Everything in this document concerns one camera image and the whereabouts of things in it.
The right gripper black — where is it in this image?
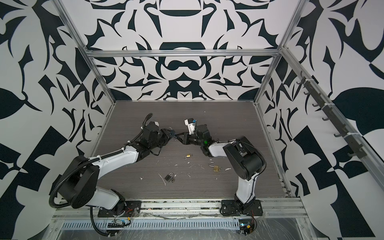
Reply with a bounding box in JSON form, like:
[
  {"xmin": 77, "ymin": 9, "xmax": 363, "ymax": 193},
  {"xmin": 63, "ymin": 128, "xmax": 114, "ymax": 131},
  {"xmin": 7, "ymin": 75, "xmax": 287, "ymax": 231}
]
[{"xmin": 175, "ymin": 132, "xmax": 205, "ymax": 148}]

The black padlock with keys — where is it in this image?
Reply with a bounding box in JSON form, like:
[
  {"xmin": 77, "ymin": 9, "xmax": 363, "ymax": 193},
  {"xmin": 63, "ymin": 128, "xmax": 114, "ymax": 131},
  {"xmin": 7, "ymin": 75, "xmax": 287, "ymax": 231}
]
[{"xmin": 159, "ymin": 173, "xmax": 176, "ymax": 186}]

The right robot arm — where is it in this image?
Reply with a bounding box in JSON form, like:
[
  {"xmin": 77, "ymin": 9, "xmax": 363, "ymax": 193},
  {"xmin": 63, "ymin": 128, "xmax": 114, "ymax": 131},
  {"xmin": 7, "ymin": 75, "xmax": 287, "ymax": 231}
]
[{"xmin": 175, "ymin": 125, "xmax": 267, "ymax": 206}]

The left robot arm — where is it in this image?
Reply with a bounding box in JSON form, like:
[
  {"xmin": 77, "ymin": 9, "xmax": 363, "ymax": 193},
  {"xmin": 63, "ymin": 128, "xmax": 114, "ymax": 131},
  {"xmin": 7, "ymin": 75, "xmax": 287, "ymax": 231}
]
[{"xmin": 49, "ymin": 113, "xmax": 175, "ymax": 215}]

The large brass padlock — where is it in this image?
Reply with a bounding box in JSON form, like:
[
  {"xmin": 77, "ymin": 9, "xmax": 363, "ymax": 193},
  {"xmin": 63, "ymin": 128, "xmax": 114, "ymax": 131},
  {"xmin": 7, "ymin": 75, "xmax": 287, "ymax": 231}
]
[{"xmin": 209, "ymin": 162, "xmax": 221, "ymax": 173}]

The left green circuit board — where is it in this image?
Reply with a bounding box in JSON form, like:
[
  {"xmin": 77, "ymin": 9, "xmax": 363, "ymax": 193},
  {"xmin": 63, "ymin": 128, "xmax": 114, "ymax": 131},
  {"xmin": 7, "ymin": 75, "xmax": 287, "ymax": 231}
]
[{"xmin": 108, "ymin": 218, "xmax": 131, "ymax": 228}]

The green circuit board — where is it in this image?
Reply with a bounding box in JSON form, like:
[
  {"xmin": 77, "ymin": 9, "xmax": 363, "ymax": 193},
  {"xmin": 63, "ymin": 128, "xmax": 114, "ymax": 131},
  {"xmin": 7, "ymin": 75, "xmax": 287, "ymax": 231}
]
[
  {"xmin": 108, "ymin": 218, "xmax": 131, "ymax": 228},
  {"xmin": 239, "ymin": 220, "xmax": 257, "ymax": 236}
]

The right green circuit board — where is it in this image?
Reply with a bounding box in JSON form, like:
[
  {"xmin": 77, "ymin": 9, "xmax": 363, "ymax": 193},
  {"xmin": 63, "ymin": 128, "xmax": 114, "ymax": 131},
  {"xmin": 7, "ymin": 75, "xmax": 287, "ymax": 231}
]
[{"xmin": 239, "ymin": 220, "xmax": 257, "ymax": 236}]

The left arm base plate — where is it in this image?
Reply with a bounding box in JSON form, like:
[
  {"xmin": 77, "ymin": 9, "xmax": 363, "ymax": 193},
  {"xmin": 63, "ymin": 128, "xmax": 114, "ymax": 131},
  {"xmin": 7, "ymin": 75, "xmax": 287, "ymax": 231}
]
[{"xmin": 98, "ymin": 201, "xmax": 142, "ymax": 218}]

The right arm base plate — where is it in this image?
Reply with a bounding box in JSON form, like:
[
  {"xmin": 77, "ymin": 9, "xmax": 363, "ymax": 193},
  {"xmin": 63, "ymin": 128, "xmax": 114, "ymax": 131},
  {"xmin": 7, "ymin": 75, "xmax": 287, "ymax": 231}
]
[{"xmin": 220, "ymin": 199, "xmax": 264, "ymax": 217}]

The white slotted cable duct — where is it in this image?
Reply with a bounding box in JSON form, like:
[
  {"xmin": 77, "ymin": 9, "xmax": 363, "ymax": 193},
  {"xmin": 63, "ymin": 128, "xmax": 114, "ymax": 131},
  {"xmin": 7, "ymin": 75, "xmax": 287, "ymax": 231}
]
[{"xmin": 61, "ymin": 219, "xmax": 240, "ymax": 231}]

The aluminium mounting rail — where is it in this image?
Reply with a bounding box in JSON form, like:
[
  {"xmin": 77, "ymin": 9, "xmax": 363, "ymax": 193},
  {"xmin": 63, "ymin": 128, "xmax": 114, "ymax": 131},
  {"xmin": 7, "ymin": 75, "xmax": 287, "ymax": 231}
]
[{"xmin": 52, "ymin": 197, "xmax": 308, "ymax": 220}]

